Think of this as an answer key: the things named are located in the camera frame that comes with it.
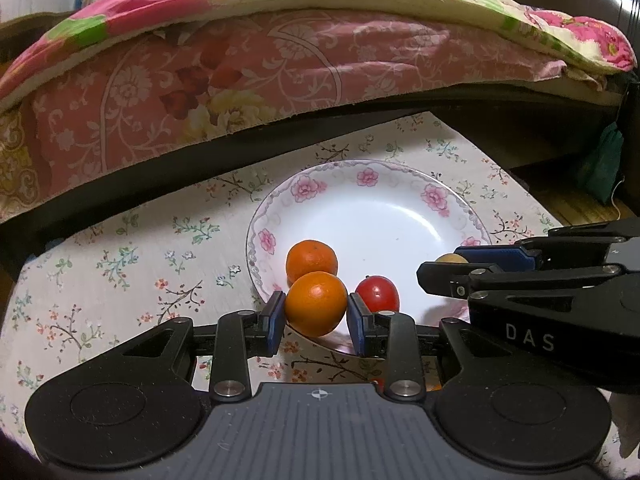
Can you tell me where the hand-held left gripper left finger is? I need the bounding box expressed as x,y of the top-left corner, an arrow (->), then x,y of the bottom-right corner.
122,291 -> 287,404

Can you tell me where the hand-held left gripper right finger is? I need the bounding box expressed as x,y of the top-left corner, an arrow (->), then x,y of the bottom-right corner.
347,292 -> 501,404

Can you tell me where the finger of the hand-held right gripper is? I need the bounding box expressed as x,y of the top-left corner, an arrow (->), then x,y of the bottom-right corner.
455,219 -> 640,271
417,261 -> 623,317

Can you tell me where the orange mandarin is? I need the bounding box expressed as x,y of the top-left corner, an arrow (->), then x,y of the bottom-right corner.
285,271 -> 349,338
286,240 -> 339,283

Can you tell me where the white floral rimmed plate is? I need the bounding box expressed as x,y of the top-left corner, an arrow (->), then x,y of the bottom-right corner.
245,159 -> 493,358

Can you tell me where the red tomato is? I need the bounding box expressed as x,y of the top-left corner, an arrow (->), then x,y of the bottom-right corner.
355,275 -> 401,313

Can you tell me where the green cloth bag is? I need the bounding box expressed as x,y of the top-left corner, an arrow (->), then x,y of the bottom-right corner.
580,122 -> 625,206

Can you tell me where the white floral tablecloth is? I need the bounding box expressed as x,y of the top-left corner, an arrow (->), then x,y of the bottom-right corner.
0,111 -> 631,476

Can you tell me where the pink patterned blanket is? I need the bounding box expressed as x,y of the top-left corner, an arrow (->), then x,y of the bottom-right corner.
0,9 -> 608,223

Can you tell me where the dark bed frame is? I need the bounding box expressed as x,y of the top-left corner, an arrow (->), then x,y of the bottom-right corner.
0,67 -> 640,281

